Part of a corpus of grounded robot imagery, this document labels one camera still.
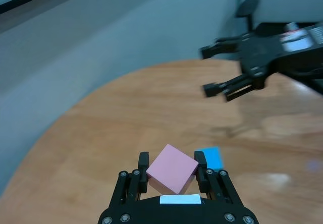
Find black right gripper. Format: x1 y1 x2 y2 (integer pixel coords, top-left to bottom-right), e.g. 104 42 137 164
200 21 323 101

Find black chair backrest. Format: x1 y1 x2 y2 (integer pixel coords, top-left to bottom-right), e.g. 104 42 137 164
235 0 261 31

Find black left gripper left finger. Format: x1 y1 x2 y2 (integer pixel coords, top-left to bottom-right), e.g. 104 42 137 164
108 151 150 208

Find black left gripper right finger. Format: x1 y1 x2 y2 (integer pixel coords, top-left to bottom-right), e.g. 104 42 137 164
193 151 244 207

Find blue building block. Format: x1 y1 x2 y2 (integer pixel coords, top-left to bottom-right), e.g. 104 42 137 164
195 147 225 171

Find pink building block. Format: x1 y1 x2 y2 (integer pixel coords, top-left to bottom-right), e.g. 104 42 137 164
145 144 199 195

